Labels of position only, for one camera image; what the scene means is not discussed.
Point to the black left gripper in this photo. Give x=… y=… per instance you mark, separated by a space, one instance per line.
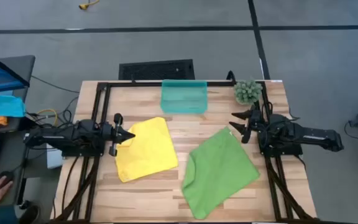
x=117 y=133

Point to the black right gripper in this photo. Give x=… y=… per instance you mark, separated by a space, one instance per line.
x=254 y=123

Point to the yellow microfiber towel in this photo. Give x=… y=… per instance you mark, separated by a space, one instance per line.
x=148 y=152

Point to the green microfiber towel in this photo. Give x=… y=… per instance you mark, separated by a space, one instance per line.
x=219 y=174

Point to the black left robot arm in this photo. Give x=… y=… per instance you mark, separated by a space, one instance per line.
x=57 y=137

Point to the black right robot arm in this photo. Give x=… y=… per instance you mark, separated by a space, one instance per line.
x=306 y=133

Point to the teal translucent plastic basket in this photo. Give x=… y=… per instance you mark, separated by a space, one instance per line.
x=183 y=96

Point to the artificial green potted plant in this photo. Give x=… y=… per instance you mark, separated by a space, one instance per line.
x=247 y=91

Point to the black floor vent grate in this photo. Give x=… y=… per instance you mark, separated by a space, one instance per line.
x=155 y=70

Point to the white box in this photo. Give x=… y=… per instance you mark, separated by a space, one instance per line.
x=54 y=157

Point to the grey side desk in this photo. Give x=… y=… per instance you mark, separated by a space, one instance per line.
x=20 y=67

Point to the black computer mouse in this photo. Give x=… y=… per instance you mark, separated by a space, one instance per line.
x=6 y=175

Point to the blue cloth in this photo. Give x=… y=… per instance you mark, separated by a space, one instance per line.
x=0 y=105

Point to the person's leg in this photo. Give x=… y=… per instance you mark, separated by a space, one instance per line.
x=3 y=216

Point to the black aluminium table frame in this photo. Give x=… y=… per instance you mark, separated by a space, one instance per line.
x=135 y=84

